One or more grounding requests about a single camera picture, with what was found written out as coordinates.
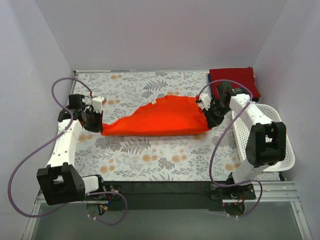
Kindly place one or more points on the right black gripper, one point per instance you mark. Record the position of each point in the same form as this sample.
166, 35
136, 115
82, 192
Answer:
210, 118

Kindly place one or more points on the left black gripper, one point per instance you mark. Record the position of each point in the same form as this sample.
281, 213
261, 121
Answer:
96, 124

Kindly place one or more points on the orange t-shirt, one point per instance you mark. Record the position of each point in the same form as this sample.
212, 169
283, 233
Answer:
170, 115

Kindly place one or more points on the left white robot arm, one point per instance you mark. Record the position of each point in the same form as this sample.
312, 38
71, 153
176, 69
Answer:
59, 181

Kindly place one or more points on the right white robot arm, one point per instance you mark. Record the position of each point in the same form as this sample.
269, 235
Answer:
267, 139

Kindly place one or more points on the floral patterned table mat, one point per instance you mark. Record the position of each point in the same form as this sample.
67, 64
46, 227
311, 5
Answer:
142, 158

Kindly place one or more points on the folded dark red t-shirt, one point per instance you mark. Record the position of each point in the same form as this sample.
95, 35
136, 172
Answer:
244, 76

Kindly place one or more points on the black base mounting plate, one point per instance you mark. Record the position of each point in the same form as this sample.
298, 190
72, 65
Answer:
179, 195

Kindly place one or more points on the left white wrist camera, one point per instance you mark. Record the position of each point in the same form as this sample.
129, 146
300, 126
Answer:
97, 103

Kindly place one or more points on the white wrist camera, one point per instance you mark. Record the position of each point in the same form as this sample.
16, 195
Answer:
97, 103
204, 101

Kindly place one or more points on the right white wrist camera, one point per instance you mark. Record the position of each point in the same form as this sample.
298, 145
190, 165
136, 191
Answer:
204, 101

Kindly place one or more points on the aluminium frame rail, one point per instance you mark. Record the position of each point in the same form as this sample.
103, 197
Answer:
177, 211

